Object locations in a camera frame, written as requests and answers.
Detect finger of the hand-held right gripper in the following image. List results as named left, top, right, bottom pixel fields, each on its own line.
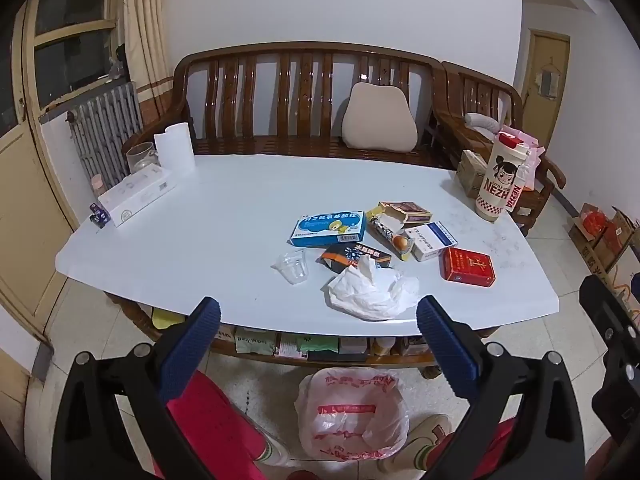
left=579, top=275, right=640, bottom=446

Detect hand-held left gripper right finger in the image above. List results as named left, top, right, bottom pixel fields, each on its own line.
left=416, top=296, right=586, bottom=480

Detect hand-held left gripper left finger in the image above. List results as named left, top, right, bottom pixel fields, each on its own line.
left=51, top=296, right=222, bottom=480

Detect white blue medicine box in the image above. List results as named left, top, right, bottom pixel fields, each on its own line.
left=402, top=221, right=458, bottom=263

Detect black orange cardboard box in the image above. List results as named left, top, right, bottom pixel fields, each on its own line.
left=316, top=242, right=392, bottom=273

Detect large printed cardboard box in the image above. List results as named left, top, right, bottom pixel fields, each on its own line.
left=606, top=245, right=640, bottom=321

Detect yellow flat item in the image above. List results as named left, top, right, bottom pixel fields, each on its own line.
left=152, top=307, right=187, bottom=332

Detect green wipes pack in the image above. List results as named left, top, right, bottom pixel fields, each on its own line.
left=235, top=329, right=277, bottom=356

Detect red cigarette box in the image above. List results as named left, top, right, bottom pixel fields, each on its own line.
left=440, top=247, right=497, bottom=288

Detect red pants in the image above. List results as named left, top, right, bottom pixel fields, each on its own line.
left=150, top=370, right=518, bottom=480

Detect cardboard box with red bag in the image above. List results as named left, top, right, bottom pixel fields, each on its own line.
left=569, top=203, right=608, bottom=256

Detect crumpled white tissue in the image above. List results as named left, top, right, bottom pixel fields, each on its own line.
left=326, top=254, right=421, bottom=322

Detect person's right shoe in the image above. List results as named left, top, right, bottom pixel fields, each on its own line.
left=390, top=414, right=453, bottom=471

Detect person's shoe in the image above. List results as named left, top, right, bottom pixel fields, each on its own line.
left=252, top=432, right=301, bottom=468
left=390, top=414, right=453, bottom=471

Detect white flat pack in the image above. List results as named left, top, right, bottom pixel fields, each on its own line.
left=276, top=332, right=308, bottom=359

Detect clear plastic cup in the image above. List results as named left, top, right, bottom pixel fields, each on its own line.
left=271, top=250, right=311, bottom=286

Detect light green pack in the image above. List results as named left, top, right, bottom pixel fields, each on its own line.
left=296, top=335, right=341, bottom=354

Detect yellow snack wrapper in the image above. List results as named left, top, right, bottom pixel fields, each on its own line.
left=365, top=207, right=416, bottom=261

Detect person's left shoe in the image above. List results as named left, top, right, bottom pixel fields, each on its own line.
left=252, top=432, right=301, bottom=468

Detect white bottle with red label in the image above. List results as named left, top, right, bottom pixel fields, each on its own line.
left=506, top=152, right=533, bottom=217

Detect long white box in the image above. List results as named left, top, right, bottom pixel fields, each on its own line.
left=97, top=165, right=178, bottom=228

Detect cream cartoon print bucket cup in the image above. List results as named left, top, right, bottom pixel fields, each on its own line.
left=475, top=131, right=532, bottom=223

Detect small cardboard box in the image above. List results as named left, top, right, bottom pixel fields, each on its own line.
left=456, top=150, right=488, bottom=200

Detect glass jar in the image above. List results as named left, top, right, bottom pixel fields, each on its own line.
left=126, top=142, right=161, bottom=176

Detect white paper towel roll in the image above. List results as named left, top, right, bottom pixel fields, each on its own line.
left=153, top=121, right=196, bottom=177

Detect grey roll pillow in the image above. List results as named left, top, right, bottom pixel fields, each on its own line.
left=464, top=112, right=506, bottom=136

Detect brown wooden bench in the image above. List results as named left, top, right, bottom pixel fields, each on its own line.
left=121, top=42, right=451, bottom=168

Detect yellow framed balcony door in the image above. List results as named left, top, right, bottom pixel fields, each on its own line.
left=0, top=0, right=126, bottom=356

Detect yellow room door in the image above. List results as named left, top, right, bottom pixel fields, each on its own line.
left=520, top=30, right=571, bottom=148

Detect brown wooden armchair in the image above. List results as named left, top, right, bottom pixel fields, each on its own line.
left=432, top=61, right=568, bottom=238

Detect beige back cushion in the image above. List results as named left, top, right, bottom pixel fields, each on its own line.
left=341, top=82, right=420, bottom=152

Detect grey radiator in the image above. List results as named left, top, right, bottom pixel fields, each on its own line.
left=67, top=81, right=144, bottom=196

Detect beige curtain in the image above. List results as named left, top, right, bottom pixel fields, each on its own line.
left=122, top=0, right=173, bottom=126

